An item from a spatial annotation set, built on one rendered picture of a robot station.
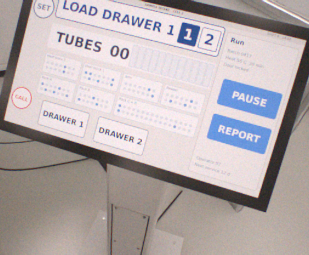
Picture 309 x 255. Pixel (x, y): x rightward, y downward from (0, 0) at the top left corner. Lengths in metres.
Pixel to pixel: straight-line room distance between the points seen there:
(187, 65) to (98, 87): 0.16
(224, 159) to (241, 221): 1.20
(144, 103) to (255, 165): 0.21
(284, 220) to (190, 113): 1.38
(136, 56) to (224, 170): 0.25
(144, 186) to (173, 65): 0.35
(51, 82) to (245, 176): 0.38
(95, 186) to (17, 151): 0.54
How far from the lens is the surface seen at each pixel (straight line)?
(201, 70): 0.48
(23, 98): 0.56
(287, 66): 0.50
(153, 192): 0.73
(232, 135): 0.48
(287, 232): 1.76
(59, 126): 0.53
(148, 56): 0.49
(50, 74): 0.54
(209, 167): 0.48
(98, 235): 1.45
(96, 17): 0.53
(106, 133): 0.49
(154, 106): 0.48
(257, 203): 0.51
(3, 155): 1.86
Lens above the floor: 1.36
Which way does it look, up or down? 44 degrees down
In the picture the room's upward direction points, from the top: 10 degrees clockwise
